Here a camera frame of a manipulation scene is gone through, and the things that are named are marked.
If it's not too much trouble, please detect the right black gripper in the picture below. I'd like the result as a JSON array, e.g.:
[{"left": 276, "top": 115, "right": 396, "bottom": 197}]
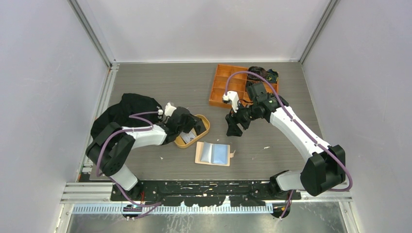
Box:
[{"left": 225, "top": 99, "right": 259, "bottom": 137}]

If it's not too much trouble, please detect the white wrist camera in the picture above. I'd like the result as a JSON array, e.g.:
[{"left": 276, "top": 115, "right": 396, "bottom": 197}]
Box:
[
  {"left": 223, "top": 91, "right": 240, "bottom": 113},
  {"left": 163, "top": 102, "right": 177, "bottom": 122}
]

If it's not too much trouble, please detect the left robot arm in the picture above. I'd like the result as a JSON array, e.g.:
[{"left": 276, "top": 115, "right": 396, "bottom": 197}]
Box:
[{"left": 86, "top": 104, "right": 208, "bottom": 200}]

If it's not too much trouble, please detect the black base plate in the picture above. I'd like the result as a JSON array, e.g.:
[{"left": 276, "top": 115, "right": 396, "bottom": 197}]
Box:
[{"left": 127, "top": 180, "right": 290, "bottom": 207}]

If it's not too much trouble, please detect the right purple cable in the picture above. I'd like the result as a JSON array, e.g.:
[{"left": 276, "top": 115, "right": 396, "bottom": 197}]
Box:
[{"left": 223, "top": 70, "right": 353, "bottom": 220}]

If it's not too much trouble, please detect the orange compartment organizer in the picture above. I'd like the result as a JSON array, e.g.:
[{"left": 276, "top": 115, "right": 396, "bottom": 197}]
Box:
[{"left": 209, "top": 64, "right": 261, "bottom": 109}]

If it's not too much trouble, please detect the green patterned rolled tie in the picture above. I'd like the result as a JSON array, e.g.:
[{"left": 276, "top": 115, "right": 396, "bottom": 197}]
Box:
[{"left": 266, "top": 69, "right": 279, "bottom": 83}]

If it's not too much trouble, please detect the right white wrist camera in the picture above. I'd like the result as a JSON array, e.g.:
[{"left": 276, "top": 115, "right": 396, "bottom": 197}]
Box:
[{"left": 223, "top": 91, "right": 240, "bottom": 113}]

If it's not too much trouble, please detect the silver credit card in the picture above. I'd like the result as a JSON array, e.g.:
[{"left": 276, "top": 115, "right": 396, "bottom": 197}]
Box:
[{"left": 180, "top": 129, "right": 197, "bottom": 144}]

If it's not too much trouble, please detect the dark rolled tie top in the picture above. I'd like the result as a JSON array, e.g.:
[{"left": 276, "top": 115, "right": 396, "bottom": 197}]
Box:
[{"left": 247, "top": 66, "right": 267, "bottom": 81}]

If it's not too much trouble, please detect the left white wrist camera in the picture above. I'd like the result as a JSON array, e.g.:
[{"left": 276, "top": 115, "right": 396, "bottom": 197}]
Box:
[{"left": 163, "top": 102, "right": 177, "bottom": 122}]

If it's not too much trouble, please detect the beige leather card holder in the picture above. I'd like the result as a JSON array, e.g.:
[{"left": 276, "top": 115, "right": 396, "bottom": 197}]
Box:
[{"left": 194, "top": 142, "right": 236, "bottom": 166}]

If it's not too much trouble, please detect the yellow oval tray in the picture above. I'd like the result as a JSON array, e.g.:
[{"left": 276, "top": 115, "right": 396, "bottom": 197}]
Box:
[{"left": 174, "top": 115, "right": 210, "bottom": 149}]

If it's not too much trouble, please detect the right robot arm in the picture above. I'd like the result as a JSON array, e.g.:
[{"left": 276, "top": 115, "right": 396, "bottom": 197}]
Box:
[{"left": 223, "top": 83, "right": 346, "bottom": 200}]

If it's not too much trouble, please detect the black cloth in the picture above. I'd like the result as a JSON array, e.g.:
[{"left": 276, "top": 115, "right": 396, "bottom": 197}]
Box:
[{"left": 90, "top": 93, "right": 162, "bottom": 138}]

